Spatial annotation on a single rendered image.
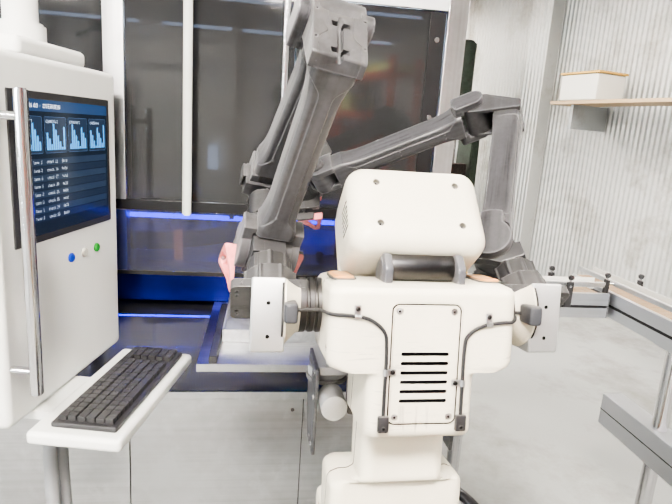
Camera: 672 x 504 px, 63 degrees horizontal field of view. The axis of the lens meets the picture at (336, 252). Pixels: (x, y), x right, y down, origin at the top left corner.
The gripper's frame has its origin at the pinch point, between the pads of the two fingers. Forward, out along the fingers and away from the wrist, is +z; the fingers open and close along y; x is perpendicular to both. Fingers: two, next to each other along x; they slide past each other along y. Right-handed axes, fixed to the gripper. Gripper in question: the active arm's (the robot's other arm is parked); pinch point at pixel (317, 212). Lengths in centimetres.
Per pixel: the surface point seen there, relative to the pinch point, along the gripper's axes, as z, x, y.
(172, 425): 45, -59, 43
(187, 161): -14.8, -33.7, -11.8
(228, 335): 7.6, -24.8, 31.1
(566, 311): 76, 72, -1
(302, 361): 8.1, -4.0, 39.4
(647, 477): 100, 90, 51
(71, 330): -12, -56, 36
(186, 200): -7.5, -36.2, -4.1
